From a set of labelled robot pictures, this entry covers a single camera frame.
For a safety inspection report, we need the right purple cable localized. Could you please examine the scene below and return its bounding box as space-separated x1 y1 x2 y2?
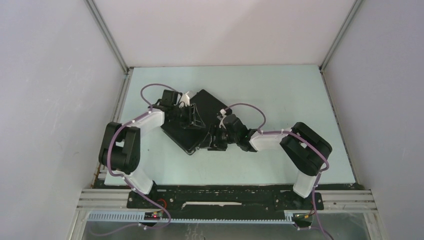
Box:
223 102 334 240

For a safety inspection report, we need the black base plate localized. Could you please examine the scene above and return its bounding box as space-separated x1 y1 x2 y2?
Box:
148 184 324 220

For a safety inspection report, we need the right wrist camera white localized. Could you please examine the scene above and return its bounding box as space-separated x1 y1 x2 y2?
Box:
218 108 227 130

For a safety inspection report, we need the white cable duct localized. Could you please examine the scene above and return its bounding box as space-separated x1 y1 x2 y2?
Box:
87 211 294 224

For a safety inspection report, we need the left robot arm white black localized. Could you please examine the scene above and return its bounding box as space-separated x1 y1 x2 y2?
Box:
98 90 206 208

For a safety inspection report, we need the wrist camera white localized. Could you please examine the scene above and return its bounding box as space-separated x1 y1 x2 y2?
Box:
180 91 194 106
218 108 227 130

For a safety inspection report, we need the purple cable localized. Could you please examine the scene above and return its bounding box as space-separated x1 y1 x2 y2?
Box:
86 83 180 237
223 102 334 240

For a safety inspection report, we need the right aluminium frame rail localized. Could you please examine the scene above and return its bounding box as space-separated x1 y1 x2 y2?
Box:
317 190 378 213

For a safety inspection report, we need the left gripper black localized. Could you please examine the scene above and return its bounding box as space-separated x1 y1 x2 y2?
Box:
171 104 206 131

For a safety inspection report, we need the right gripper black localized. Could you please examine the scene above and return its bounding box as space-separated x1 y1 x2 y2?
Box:
199 123 239 152

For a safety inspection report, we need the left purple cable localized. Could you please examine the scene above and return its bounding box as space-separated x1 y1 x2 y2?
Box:
86 83 180 237

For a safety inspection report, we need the black aluminium poker case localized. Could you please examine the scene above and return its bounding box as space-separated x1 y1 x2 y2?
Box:
161 89 227 156

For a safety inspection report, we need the aluminium frame rail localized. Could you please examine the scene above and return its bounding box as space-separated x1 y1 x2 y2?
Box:
317 190 378 213
76 189 131 211

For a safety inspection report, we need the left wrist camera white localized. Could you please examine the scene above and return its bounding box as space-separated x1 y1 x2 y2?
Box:
180 91 194 106

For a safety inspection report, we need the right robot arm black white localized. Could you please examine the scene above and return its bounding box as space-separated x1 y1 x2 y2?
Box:
198 114 333 209

